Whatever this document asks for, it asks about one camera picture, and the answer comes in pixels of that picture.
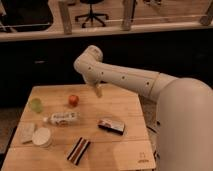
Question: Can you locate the green plastic cup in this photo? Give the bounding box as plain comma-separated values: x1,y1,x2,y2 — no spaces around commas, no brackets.
29,98,43,113

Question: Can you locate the black office chair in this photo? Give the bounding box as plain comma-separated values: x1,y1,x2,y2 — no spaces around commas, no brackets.
75,0,109,28

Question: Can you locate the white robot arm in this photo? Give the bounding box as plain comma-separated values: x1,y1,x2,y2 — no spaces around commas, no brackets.
74,45,213,171

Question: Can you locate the dark snack bar package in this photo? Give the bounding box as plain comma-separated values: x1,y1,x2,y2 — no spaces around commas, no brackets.
98,119,125,135

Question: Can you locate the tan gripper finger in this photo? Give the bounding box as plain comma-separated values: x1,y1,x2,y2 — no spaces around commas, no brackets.
94,85,102,98

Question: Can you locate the wooden post middle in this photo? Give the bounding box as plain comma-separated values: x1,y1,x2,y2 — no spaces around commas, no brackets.
122,0,135,31

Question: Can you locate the wooden post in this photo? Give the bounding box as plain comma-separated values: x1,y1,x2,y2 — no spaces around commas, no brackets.
200,0,213,26
122,0,135,31
58,0,72,34

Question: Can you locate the red apple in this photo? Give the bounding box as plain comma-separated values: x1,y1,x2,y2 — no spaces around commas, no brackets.
68,95,79,107

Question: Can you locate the wooden post left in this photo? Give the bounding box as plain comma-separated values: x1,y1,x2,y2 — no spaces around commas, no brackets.
58,0,72,34

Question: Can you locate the clear plastic bottle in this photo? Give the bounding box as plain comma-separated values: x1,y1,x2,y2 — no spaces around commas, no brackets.
43,112,78,126

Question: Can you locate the striped brown black package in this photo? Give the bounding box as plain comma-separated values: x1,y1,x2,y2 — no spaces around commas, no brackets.
67,137,90,165

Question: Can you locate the wooden post right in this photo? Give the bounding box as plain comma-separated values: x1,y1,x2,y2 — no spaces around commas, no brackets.
200,0,213,26

